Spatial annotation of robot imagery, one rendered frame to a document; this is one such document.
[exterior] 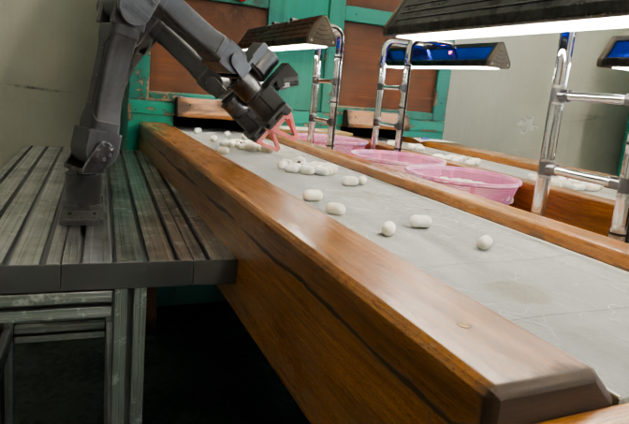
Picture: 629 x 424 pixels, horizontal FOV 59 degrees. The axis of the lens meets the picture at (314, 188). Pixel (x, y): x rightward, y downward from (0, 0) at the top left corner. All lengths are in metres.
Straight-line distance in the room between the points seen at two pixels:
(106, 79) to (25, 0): 1.87
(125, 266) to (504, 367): 0.57
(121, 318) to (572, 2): 0.72
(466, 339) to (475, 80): 3.23
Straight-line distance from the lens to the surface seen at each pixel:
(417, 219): 0.85
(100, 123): 1.07
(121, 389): 0.91
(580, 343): 0.55
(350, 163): 1.40
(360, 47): 2.34
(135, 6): 1.08
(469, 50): 1.78
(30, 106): 2.92
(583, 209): 1.28
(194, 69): 1.53
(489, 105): 3.70
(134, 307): 0.86
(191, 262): 0.84
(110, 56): 1.08
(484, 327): 0.46
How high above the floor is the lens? 0.94
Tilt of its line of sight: 10 degrees down
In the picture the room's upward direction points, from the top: 5 degrees clockwise
